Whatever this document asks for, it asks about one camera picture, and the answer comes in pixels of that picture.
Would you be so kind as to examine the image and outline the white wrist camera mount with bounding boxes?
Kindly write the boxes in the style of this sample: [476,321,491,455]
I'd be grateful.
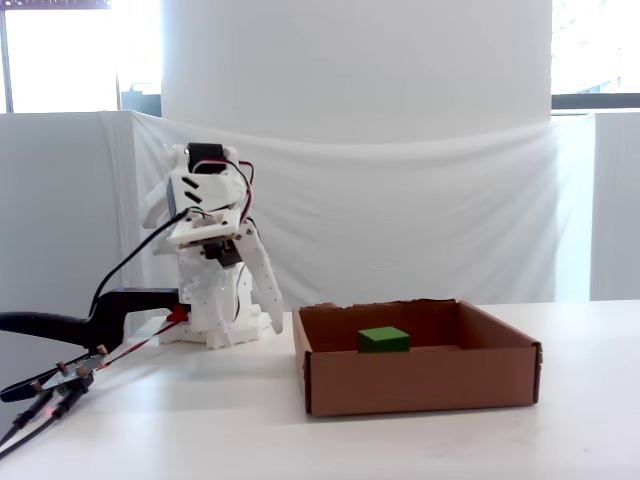
[167,209,242,248]

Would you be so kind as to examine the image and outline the white partition panel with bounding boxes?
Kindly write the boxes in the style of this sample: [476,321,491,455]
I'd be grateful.
[0,111,124,321]
[589,112,640,302]

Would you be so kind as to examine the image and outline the window blind rail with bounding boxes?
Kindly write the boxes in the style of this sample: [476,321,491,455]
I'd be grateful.
[0,0,112,12]

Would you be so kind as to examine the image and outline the black camera cable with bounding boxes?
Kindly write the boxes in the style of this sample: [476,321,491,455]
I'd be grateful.
[88,208,195,324]

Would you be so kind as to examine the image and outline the dark object behind window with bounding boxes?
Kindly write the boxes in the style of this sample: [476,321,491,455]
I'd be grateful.
[121,82,162,114]

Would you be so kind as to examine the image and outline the black controller circuit board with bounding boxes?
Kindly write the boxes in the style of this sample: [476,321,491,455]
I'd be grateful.
[29,344,109,397]

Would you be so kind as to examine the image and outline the white backdrop cloth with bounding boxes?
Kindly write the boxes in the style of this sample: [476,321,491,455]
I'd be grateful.
[97,109,599,307]

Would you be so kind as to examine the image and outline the black plug cable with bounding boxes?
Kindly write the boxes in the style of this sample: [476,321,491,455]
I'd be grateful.
[0,391,56,446]
[0,378,94,459]

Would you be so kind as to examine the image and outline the dark window sill bar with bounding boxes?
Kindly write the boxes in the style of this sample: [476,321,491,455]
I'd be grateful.
[551,92,640,118]

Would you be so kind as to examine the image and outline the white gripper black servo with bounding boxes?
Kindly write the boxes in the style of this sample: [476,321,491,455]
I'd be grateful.
[199,222,285,336]

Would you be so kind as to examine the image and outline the green cube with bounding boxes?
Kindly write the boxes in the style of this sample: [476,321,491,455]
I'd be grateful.
[357,325,412,354]

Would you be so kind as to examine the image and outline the red black servo wire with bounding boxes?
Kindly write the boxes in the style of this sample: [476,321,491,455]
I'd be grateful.
[192,158,258,226]

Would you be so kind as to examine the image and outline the brown cardboard box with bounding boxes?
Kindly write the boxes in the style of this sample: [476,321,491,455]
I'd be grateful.
[291,298,545,418]

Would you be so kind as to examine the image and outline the red wire to controller board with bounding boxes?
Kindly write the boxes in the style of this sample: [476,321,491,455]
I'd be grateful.
[95,319,182,374]

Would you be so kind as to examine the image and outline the black table clamp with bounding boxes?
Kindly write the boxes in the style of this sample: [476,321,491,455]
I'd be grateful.
[0,287,190,404]

